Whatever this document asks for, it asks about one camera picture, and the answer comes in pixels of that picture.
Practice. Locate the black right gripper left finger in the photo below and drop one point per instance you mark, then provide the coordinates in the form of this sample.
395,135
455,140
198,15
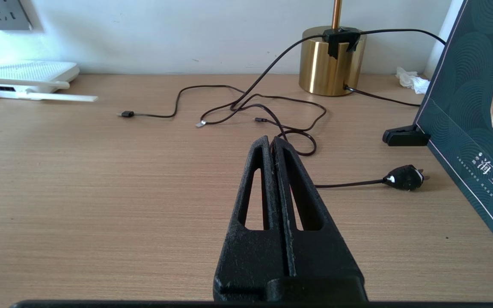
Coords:
250,256

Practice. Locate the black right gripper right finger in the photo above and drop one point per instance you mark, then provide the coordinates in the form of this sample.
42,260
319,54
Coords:
323,256

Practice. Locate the white router with antennas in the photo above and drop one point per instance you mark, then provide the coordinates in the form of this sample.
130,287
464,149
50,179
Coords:
28,72

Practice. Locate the brass desk lamp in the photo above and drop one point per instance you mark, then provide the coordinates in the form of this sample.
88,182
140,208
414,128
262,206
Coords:
317,66

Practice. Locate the crumpled white tissue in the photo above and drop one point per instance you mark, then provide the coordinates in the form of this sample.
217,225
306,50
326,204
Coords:
411,80

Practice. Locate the grey wall socket plate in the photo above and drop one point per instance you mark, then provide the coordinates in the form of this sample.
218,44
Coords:
9,15

